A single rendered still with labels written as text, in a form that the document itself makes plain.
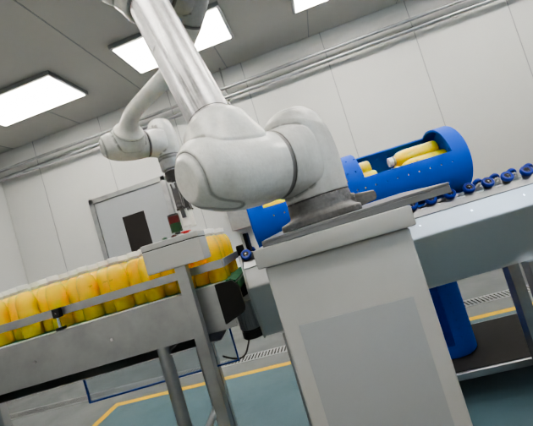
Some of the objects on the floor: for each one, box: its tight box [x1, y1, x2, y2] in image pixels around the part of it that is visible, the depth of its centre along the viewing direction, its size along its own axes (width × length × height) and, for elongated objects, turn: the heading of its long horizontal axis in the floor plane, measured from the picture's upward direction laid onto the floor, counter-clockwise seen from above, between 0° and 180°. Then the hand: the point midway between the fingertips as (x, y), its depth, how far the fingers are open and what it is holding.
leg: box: [502, 263, 533, 402], centre depth 147 cm, size 6×6×63 cm
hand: (188, 219), depth 135 cm, fingers open, 6 cm apart
